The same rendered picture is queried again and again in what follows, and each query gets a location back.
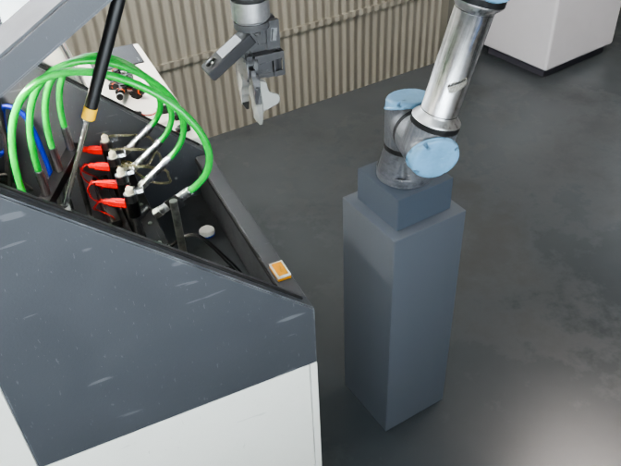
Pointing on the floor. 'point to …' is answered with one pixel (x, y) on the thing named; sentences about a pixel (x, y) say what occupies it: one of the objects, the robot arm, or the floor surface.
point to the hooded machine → (552, 32)
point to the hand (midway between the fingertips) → (249, 112)
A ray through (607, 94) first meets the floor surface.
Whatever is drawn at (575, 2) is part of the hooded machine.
